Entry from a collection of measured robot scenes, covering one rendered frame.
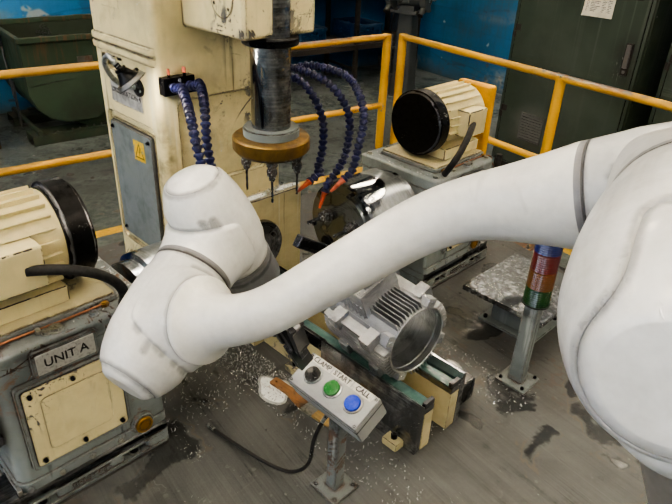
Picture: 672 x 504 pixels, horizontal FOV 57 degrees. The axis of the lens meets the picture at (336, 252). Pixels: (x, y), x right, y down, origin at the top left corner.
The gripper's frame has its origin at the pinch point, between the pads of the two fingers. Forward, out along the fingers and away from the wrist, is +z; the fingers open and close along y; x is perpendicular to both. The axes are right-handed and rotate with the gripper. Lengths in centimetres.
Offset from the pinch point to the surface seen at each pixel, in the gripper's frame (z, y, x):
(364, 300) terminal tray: 13.4, 6.5, -19.8
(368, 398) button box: 7.7, -11.7, -2.4
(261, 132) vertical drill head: -8, 43, -34
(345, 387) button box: 7.8, -6.8, -1.6
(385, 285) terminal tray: 14.7, 6.0, -25.6
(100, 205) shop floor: 146, 308, -37
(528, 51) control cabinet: 181, 163, -317
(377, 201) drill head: 26, 33, -51
